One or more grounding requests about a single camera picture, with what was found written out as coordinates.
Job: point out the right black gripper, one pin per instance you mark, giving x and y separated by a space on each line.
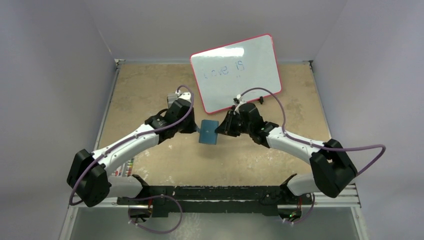
227 124

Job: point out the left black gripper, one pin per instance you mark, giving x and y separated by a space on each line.
192 126

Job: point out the blue leather card holder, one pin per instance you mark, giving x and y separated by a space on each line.
207 134

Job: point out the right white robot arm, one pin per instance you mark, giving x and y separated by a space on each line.
331 170

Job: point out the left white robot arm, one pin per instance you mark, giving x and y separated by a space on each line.
90 176

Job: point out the red framed whiteboard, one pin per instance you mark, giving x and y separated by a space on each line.
248 66

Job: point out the colourful marker box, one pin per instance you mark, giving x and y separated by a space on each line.
125 169

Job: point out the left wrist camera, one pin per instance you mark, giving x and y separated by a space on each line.
171 97

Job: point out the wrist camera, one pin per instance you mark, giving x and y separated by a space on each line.
238 101
171 97

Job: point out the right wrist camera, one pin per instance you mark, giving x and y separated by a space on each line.
238 101

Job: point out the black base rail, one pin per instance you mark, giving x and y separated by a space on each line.
267 200

